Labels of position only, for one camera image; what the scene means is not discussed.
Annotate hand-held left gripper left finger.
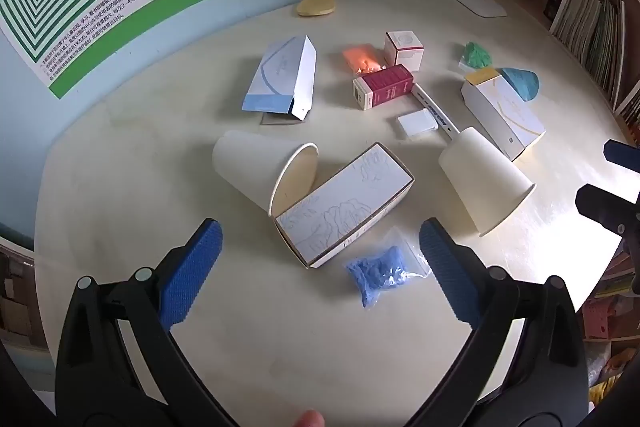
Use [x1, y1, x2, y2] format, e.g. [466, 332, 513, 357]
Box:
[55, 218, 236, 427]

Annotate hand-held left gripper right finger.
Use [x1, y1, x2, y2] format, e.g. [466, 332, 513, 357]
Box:
[405, 217, 591, 427]

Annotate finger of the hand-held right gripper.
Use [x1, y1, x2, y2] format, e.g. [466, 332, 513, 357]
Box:
[602, 138, 640, 175]
[575, 184, 640, 238]

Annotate blue plastic bag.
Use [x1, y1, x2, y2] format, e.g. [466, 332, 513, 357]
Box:
[345, 227, 433, 310]

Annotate white paper cup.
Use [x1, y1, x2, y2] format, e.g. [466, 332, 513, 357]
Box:
[212, 129, 320, 218]
[438, 127, 537, 238]

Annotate blue paper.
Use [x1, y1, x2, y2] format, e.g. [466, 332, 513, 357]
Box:
[500, 67, 541, 102]

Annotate white box yellow lines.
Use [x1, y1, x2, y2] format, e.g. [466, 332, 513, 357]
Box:
[461, 67, 547, 162]

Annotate white box line drawing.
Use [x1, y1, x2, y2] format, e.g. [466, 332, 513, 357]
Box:
[272, 142, 416, 269]

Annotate green plastic bag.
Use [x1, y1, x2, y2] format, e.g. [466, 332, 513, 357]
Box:
[459, 41, 493, 72]

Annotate person's left hand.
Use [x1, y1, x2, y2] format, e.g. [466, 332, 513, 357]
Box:
[294, 409, 326, 427]

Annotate pink box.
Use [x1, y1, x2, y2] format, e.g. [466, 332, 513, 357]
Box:
[582, 297, 626, 340]

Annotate row of books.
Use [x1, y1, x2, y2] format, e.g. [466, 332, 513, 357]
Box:
[550, 0, 628, 108]

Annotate dark red box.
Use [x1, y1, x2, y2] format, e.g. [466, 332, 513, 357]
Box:
[352, 64, 416, 110]

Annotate blue white long box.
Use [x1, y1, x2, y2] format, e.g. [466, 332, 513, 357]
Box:
[241, 34, 317, 122]

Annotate white cube box red trim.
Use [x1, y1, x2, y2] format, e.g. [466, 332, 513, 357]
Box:
[384, 29, 426, 72]

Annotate orange filled plastic bag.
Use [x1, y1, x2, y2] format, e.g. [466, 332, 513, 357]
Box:
[342, 43, 386, 75]

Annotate yellow round sponge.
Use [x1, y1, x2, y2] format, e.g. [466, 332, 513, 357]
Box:
[296, 0, 337, 18]

